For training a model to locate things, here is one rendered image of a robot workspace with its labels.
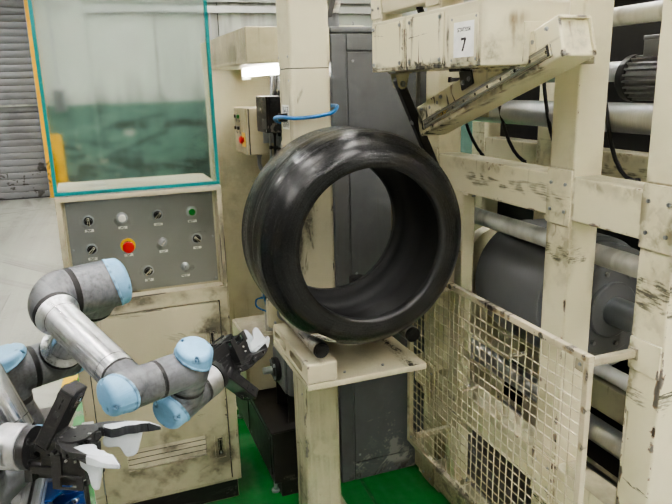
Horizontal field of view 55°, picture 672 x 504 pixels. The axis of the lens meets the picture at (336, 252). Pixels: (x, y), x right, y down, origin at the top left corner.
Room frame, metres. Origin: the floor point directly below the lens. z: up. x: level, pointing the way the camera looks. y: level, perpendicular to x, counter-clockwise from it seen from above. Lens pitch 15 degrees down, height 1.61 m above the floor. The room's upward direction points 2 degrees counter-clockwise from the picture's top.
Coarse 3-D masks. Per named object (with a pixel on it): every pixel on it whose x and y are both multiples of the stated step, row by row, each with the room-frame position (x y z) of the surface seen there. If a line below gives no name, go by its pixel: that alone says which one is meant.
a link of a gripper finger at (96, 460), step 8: (80, 448) 0.89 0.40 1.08; (88, 448) 0.89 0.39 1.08; (96, 448) 0.89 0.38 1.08; (88, 456) 0.87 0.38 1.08; (96, 456) 0.86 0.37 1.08; (104, 456) 0.86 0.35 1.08; (112, 456) 0.86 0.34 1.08; (80, 464) 0.90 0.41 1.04; (88, 464) 0.86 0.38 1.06; (96, 464) 0.86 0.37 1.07; (104, 464) 0.85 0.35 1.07; (112, 464) 0.85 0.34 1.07; (88, 472) 0.88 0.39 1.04; (96, 472) 0.86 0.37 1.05; (96, 480) 0.86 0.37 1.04; (96, 488) 0.86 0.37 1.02
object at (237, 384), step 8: (232, 368) 1.34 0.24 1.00; (232, 376) 1.33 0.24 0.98; (240, 376) 1.35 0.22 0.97; (232, 384) 1.34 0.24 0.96; (240, 384) 1.34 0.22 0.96; (248, 384) 1.36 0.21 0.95; (232, 392) 1.37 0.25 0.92; (240, 392) 1.36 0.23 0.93; (248, 392) 1.35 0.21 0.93; (256, 392) 1.37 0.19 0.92
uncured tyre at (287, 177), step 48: (288, 144) 1.82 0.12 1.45; (336, 144) 1.66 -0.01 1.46; (384, 144) 1.69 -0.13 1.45; (288, 192) 1.60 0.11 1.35; (432, 192) 1.72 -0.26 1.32; (288, 240) 1.58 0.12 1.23; (432, 240) 1.92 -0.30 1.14; (288, 288) 1.58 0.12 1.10; (336, 288) 1.95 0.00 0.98; (384, 288) 1.96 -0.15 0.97; (432, 288) 1.72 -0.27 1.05; (336, 336) 1.64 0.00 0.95; (384, 336) 1.70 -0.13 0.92
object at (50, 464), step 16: (32, 432) 0.95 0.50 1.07; (64, 432) 0.94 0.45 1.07; (80, 432) 0.94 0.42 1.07; (96, 432) 0.95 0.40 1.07; (16, 448) 0.92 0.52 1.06; (32, 448) 0.94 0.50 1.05; (16, 464) 0.92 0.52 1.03; (32, 464) 0.93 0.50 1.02; (48, 464) 0.93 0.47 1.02; (64, 464) 0.91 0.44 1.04; (32, 480) 0.93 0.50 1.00; (64, 480) 0.91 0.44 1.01; (80, 480) 0.90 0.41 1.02
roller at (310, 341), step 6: (282, 318) 1.95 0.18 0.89; (288, 324) 1.87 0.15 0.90; (294, 330) 1.81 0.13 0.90; (300, 330) 1.77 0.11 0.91; (300, 336) 1.76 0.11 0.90; (306, 336) 1.72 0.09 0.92; (312, 336) 1.70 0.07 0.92; (306, 342) 1.71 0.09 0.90; (312, 342) 1.67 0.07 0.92; (318, 342) 1.66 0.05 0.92; (324, 342) 1.67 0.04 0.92; (312, 348) 1.66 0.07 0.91; (318, 348) 1.65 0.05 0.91; (324, 348) 1.65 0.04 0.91; (318, 354) 1.65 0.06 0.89; (324, 354) 1.65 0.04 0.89
